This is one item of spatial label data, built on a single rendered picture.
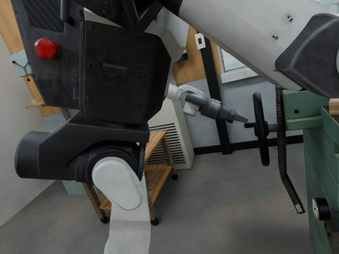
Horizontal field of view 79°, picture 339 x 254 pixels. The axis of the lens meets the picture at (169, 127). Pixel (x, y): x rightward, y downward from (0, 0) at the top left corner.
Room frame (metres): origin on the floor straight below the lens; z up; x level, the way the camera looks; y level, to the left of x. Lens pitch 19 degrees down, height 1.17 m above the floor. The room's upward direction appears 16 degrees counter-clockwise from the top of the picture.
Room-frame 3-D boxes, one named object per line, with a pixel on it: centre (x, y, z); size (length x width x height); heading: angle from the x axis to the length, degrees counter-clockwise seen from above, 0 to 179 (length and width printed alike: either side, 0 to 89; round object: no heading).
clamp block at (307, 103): (0.65, -0.47, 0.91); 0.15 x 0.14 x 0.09; 155
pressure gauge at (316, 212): (0.44, -0.35, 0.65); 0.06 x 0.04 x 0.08; 155
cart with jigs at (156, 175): (1.63, 0.43, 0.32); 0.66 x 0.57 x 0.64; 157
